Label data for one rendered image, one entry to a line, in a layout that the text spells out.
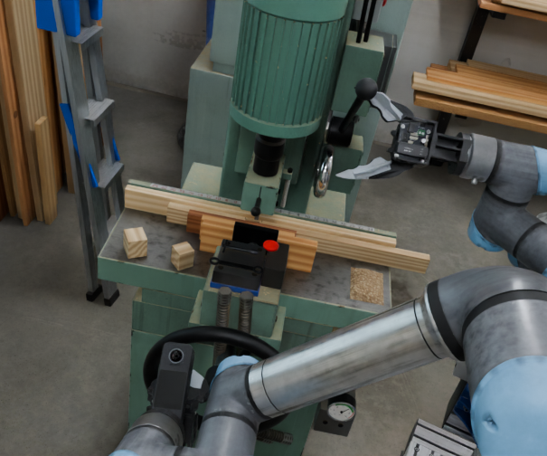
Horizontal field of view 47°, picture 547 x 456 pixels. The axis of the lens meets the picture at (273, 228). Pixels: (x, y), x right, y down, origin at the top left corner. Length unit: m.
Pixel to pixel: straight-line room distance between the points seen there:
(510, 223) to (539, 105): 2.20
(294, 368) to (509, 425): 0.31
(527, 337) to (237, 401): 0.39
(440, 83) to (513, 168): 2.13
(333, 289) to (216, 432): 0.56
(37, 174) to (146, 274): 1.51
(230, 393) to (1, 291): 1.80
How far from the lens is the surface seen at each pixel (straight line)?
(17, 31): 2.49
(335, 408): 1.41
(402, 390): 2.40
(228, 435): 0.82
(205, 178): 1.73
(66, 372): 2.28
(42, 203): 2.79
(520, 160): 1.09
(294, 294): 1.27
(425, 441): 2.01
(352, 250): 1.38
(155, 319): 1.38
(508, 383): 0.59
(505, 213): 1.13
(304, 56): 1.09
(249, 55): 1.12
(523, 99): 3.28
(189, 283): 1.29
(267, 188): 1.25
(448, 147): 1.04
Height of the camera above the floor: 1.76
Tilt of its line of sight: 37 degrees down
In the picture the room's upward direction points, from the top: 11 degrees clockwise
